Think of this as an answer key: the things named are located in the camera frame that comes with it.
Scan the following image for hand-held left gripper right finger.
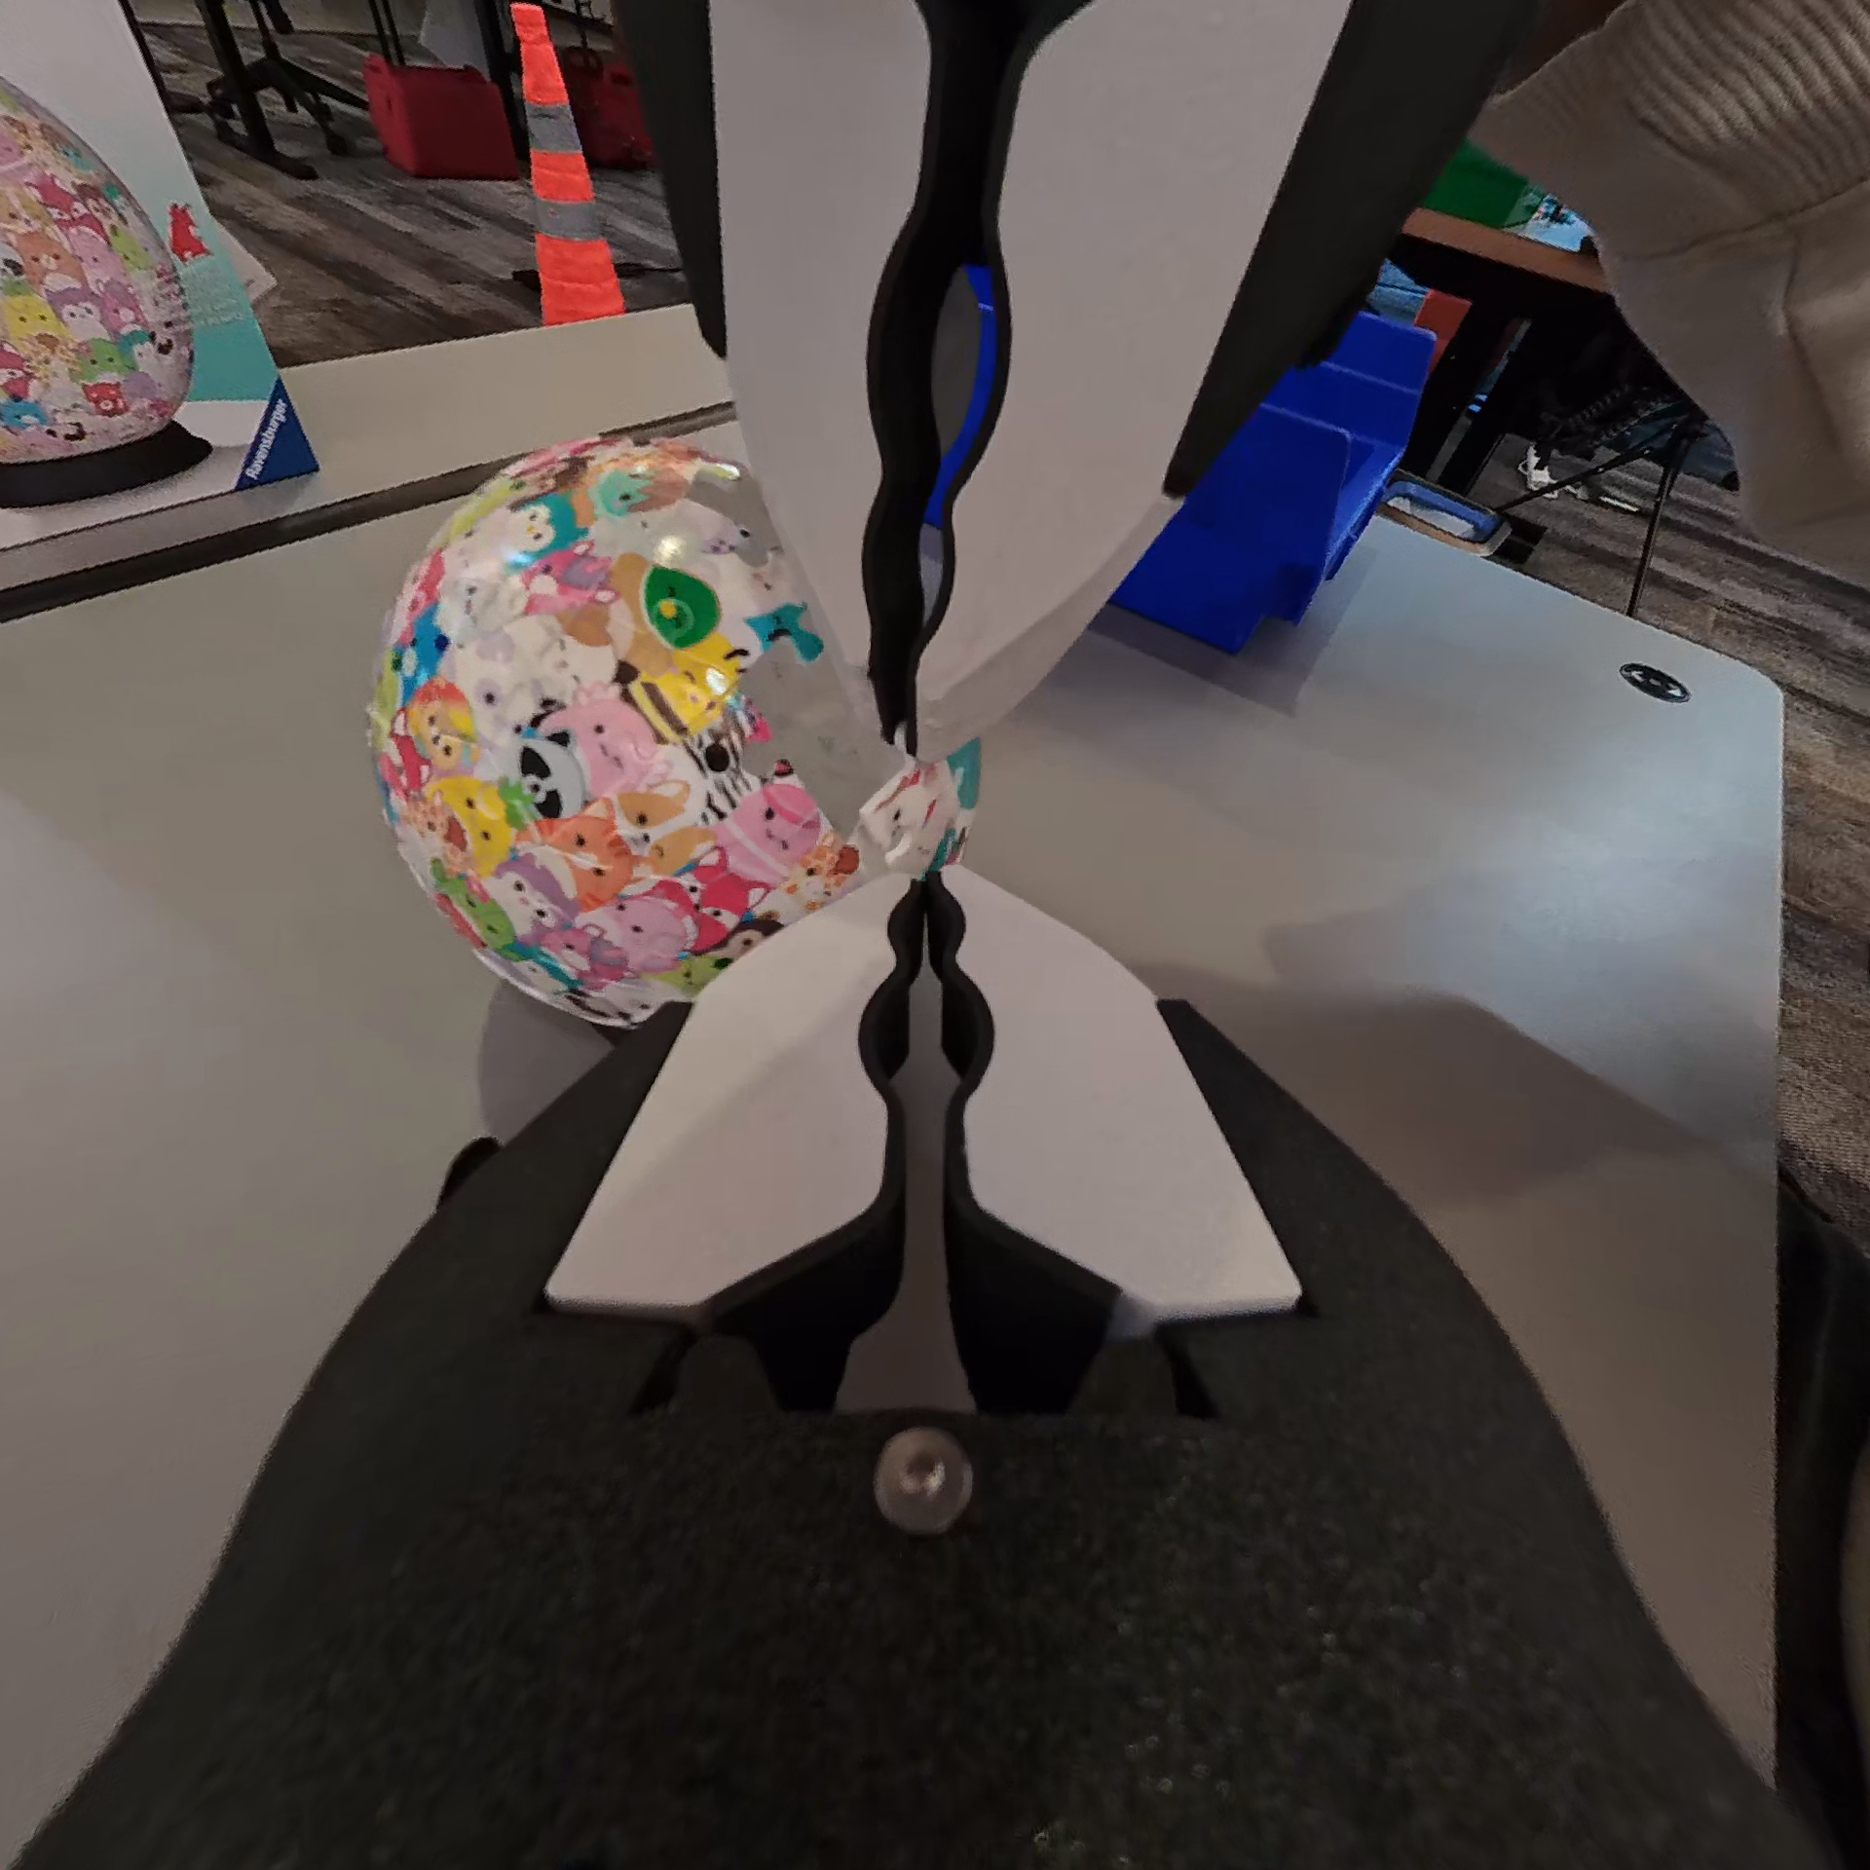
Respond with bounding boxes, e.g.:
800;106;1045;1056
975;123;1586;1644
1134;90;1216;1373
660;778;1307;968
923;872;1307;1419

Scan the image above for printed puzzle box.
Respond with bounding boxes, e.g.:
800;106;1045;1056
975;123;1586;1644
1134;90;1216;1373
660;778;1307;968
0;0;327;556

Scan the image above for black tripod stand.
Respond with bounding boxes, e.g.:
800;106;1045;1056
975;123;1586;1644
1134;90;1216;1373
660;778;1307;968
1501;395;1748;616

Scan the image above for blue rimmed container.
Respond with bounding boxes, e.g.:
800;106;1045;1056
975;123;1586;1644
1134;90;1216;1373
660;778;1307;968
1382;476;1513;562

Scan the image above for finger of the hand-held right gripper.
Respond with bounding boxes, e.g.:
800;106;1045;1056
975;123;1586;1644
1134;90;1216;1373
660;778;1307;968
707;0;969;745
906;0;1371;763

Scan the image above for blue plastic bin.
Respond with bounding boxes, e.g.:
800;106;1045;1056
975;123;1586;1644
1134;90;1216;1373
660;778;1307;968
1104;307;1442;654

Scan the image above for orange traffic cone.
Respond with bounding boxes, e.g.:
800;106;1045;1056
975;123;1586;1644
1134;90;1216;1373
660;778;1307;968
508;0;631;323

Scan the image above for red storage crate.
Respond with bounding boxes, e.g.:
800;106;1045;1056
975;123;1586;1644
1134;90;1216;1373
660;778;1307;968
363;58;519;182
562;42;654;170

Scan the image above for black chair base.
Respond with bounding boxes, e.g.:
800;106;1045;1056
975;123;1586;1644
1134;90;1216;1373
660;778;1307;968
203;0;369;178

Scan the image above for white teal puzzle piece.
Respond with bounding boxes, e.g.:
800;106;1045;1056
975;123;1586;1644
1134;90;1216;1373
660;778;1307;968
859;741;985;879

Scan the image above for colourful puzzle ball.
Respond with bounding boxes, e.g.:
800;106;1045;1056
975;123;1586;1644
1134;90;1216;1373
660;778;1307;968
369;438;985;1031

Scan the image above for green plastic bin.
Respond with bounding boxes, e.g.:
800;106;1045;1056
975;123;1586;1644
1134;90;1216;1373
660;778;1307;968
1421;144;1534;228

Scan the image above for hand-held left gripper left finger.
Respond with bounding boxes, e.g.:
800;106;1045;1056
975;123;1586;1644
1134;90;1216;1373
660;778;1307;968
540;872;936;1419

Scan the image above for wooden side table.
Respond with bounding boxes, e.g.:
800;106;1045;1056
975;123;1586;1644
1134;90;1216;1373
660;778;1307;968
1395;201;1616;484

